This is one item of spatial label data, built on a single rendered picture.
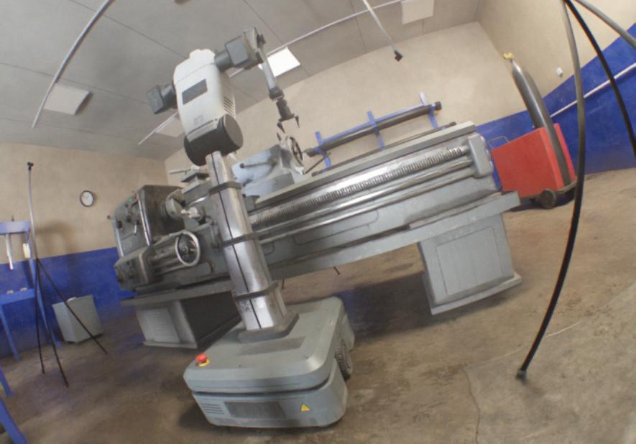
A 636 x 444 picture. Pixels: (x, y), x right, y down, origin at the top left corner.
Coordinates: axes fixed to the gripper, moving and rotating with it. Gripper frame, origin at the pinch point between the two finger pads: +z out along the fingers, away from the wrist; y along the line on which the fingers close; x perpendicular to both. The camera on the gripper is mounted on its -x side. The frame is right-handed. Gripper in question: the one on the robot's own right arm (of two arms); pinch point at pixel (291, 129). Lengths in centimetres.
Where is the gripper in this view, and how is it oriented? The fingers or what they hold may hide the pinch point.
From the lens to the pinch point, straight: 163.8
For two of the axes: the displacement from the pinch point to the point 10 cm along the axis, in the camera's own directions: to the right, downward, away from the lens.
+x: 0.0, 4.6, -8.9
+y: -9.4, 3.1, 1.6
